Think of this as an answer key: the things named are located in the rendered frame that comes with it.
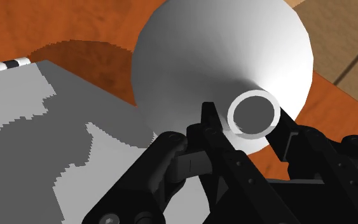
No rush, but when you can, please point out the white round vase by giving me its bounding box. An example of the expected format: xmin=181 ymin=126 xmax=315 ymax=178
xmin=132 ymin=0 xmax=315 ymax=156

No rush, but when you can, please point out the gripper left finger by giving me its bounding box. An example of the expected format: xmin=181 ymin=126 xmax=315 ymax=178
xmin=81 ymin=101 xmax=300 ymax=224

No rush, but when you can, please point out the white and black pen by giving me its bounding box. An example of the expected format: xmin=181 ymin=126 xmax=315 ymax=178
xmin=0 ymin=57 xmax=32 ymax=76

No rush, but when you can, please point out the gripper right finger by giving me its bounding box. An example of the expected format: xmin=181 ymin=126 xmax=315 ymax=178
xmin=265 ymin=108 xmax=358 ymax=224

